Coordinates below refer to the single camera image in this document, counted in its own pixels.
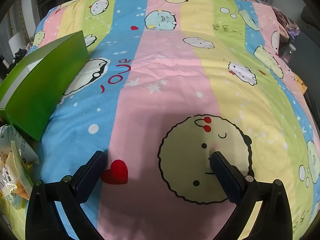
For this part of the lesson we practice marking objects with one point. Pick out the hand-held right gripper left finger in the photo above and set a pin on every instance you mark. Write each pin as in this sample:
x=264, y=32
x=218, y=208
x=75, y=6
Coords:
x=87, y=180

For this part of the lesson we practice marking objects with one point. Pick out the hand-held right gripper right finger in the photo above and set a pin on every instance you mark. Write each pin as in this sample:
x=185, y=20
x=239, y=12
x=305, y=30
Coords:
x=225, y=177

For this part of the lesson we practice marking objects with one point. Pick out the pale yellow snack packet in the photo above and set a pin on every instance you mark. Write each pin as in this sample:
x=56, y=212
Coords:
x=21, y=145
x=12, y=180

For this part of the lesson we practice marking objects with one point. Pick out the green cardboard box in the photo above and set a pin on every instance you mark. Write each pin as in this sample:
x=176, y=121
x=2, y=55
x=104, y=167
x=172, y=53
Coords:
x=37, y=92

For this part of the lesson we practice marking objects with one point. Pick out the printed cartoon blanket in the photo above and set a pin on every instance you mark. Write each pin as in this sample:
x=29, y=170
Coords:
x=162, y=80

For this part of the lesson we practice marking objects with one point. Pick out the orange box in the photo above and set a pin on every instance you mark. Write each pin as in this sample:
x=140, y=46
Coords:
x=300, y=83

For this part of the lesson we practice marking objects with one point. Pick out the pile of black clothes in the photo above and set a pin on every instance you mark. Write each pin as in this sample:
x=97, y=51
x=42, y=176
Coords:
x=20, y=54

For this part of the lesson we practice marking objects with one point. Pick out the white cylinder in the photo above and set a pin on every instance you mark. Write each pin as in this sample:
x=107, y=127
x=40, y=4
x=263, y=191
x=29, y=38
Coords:
x=17, y=42

